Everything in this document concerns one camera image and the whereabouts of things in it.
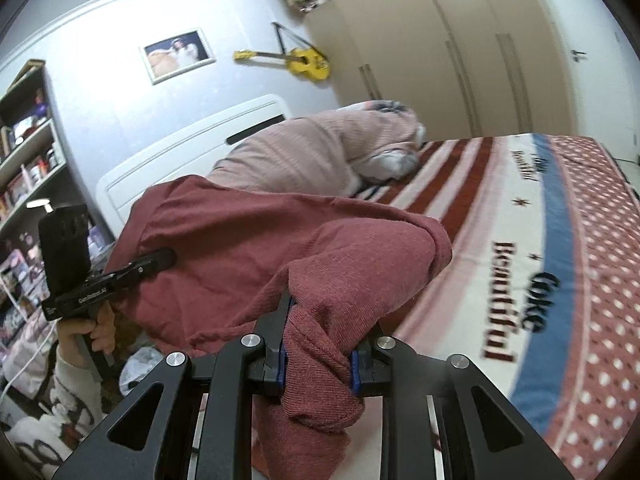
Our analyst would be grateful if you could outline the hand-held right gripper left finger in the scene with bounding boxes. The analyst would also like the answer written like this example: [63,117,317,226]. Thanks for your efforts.
[50,287,296,480]

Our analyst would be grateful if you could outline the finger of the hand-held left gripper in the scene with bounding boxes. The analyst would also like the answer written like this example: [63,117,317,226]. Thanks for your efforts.
[111,248,178,292]

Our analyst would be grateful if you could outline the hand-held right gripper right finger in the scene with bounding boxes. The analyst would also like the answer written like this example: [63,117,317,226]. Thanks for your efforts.
[350,320,576,480]

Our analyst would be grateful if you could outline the red pants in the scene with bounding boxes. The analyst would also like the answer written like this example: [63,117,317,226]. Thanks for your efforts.
[107,175,453,478]

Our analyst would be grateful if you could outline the person's left forearm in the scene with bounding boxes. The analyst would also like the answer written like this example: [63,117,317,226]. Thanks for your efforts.
[0,345,108,466]

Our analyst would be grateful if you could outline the person's left hand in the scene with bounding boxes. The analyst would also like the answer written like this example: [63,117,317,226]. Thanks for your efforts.
[56,305,121,361]

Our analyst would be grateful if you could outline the assorted jars and boxes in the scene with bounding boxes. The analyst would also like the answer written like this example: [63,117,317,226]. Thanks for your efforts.
[0,87,108,361]

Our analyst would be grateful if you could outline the white plastic bag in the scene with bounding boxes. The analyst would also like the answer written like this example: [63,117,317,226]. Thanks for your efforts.
[120,345,166,396]

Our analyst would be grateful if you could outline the white headboard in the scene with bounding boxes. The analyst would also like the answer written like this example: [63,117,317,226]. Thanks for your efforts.
[95,92,293,241]

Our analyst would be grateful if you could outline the white bookshelf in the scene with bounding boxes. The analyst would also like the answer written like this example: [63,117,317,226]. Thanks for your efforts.
[0,59,121,391]

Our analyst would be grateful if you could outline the pink duvet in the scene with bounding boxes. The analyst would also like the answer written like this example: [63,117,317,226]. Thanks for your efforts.
[202,100,428,198]

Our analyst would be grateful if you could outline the printed striped dotted blanket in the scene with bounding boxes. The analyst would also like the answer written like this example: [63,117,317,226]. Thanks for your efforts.
[345,132,640,480]

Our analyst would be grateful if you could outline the yellow guitar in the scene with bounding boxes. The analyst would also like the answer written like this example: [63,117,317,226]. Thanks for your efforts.
[232,21,332,82]

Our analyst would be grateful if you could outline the beige wardrobe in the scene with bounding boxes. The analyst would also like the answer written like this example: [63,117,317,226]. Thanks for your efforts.
[305,0,588,141]

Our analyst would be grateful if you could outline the white door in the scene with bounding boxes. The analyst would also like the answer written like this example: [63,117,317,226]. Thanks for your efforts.
[530,0,638,161]

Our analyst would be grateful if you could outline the white cable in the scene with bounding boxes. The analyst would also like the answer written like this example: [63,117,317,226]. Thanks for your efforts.
[0,280,58,401]

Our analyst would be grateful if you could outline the framed wall picture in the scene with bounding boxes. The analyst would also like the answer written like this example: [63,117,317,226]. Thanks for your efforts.
[138,26,217,86]

